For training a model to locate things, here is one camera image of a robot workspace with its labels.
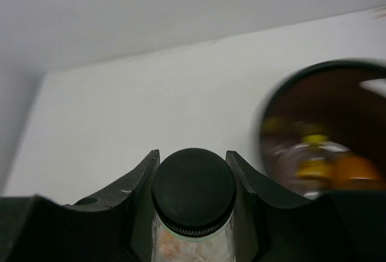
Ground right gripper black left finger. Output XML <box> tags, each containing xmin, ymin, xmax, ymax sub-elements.
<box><xmin>1</xmin><ymin>150</ymin><xmax>160</xmax><ymax>261</ymax></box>

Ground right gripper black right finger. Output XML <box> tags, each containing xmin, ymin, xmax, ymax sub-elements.
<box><xmin>226</xmin><ymin>151</ymin><xmax>385</xmax><ymax>261</ymax></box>

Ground clear bottle yellow cap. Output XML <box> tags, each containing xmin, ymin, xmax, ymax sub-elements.
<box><xmin>274</xmin><ymin>134</ymin><xmax>349</xmax><ymax>200</ymax></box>

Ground clear bottle black label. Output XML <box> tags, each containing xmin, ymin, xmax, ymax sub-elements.
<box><xmin>151</xmin><ymin>148</ymin><xmax>237</xmax><ymax>261</ymax></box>

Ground orange bottle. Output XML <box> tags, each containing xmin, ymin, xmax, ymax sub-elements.
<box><xmin>334</xmin><ymin>155</ymin><xmax>385</xmax><ymax>190</ymax></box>

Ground brown plastic bin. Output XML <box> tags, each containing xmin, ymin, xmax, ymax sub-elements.
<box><xmin>256</xmin><ymin>60</ymin><xmax>385</xmax><ymax>182</ymax></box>

